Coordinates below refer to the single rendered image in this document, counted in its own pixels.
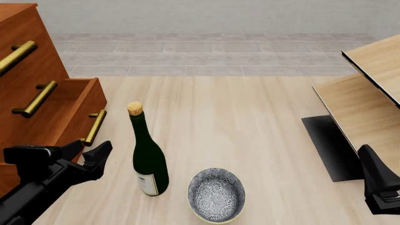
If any brass bar drawer handle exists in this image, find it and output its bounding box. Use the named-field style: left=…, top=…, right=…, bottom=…
left=80, top=109, right=108, bottom=148
left=0, top=40, right=39, bottom=77
left=11, top=80, right=59, bottom=119

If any pale wooden shelf black base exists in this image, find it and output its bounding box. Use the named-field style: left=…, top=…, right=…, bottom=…
left=301, top=34, right=400, bottom=183

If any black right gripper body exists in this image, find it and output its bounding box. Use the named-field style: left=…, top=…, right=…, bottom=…
left=364, top=188, right=400, bottom=216

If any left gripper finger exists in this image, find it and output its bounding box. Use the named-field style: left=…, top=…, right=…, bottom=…
left=82, top=140, right=113, bottom=183
left=60, top=139, right=84, bottom=163

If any wooden cabinet drawer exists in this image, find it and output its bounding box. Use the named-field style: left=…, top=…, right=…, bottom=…
left=0, top=56, right=68, bottom=148
left=0, top=6, right=71, bottom=82
left=0, top=77, right=109, bottom=197

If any grey patterned bowl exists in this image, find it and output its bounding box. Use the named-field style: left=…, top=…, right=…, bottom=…
left=187, top=167, right=247, bottom=224

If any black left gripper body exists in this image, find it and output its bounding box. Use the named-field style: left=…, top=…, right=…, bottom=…
left=46, top=158, right=100, bottom=188

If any dark green corked wine bottle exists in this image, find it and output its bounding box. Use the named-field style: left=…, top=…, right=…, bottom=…
left=126, top=101, right=171, bottom=197

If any wooden cabinet with drawers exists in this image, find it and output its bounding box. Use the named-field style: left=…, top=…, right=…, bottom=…
left=0, top=2, right=109, bottom=197

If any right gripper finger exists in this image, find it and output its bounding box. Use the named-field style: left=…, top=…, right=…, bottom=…
left=357, top=144, right=400, bottom=201

